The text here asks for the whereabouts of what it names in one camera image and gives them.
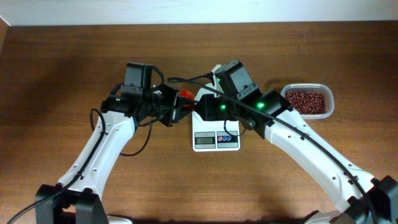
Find orange measuring scoop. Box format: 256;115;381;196
180;90;197;110

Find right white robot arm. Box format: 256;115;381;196
196;60;397;223

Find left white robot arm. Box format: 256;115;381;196
35;62;195;224

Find white digital kitchen scale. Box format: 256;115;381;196
192;83;241;152

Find red beans in container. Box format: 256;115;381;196
285;91;326;115

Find clear plastic bean container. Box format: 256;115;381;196
280;83;335;119

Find right black camera cable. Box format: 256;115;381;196
167;73;379;224

